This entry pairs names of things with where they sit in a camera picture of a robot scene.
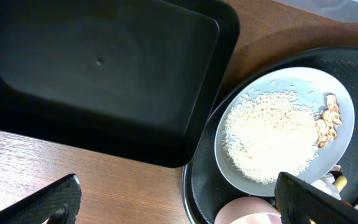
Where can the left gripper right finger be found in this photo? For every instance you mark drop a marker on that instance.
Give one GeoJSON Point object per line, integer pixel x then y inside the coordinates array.
{"type": "Point", "coordinates": [300, 202]}

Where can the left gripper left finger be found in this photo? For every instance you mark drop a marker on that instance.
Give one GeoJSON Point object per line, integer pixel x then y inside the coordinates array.
{"type": "Point", "coordinates": [58, 202]}

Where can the pink bowl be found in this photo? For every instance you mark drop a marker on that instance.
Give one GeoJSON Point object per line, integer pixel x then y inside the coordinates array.
{"type": "Point", "coordinates": [251, 210]}

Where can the pile of white rice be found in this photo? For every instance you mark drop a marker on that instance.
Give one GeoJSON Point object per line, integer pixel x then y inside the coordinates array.
{"type": "Point", "coordinates": [269, 134]}

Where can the grey plate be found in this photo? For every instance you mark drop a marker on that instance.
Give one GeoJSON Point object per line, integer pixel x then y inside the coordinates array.
{"type": "Point", "coordinates": [312, 86]}

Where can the yellow plastic knife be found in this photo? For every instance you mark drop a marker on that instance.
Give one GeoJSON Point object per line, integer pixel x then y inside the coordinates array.
{"type": "Point", "coordinates": [340, 182]}

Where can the clear plastic waste bin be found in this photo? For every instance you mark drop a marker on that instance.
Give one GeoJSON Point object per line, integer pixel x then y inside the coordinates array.
{"type": "Point", "coordinates": [339, 10]}

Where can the round black serving tray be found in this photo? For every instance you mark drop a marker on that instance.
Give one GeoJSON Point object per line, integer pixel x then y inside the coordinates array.
{"type": "Point", "coordinates": [205, 191]}

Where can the black rectangular tray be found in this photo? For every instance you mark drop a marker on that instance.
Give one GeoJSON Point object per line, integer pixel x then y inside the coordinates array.
{"type": "Point", "coordinates": [134, 79]}

